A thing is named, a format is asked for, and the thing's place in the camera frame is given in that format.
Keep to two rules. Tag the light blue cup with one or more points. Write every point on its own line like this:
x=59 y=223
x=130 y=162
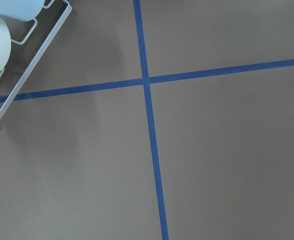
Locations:
x=22 y=10

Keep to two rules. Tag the blue tape line lengthwise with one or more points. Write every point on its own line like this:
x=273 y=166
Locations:
x=150 y=119

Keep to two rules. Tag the blue tape line crosswise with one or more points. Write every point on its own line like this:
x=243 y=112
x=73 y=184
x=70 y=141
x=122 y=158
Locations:
x=154 y=79

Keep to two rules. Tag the white wire cup rack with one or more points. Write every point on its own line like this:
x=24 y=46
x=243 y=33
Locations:
x=29 y=41

